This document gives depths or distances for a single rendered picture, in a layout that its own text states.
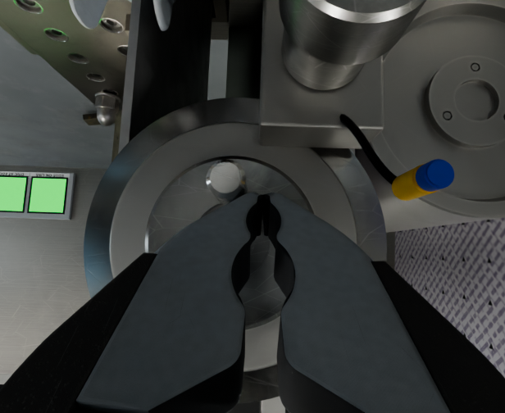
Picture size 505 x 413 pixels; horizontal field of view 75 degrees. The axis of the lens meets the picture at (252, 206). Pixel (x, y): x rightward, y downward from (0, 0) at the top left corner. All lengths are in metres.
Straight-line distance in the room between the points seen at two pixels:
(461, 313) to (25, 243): 0.55
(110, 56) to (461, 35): 0.37
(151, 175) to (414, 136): 0.13
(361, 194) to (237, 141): 0.07
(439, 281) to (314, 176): 0.22
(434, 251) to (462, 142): 0.18
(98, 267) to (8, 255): 0.44
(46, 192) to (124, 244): 0.42
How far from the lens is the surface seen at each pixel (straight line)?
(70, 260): 0.56
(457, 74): 0.21
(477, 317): 0.31
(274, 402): 0.54
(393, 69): 0.20
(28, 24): 0.46
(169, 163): 0.16
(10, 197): 0.61
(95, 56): 0.48
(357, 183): 0.17
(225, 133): 0.16
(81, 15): 0.21
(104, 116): 0.56
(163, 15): 0.19
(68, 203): 0.56
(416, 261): 0.39
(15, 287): 0.60
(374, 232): 0.17
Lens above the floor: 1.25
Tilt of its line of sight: 7 degrees down
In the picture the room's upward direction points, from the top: 178 degrees counter-clockwise
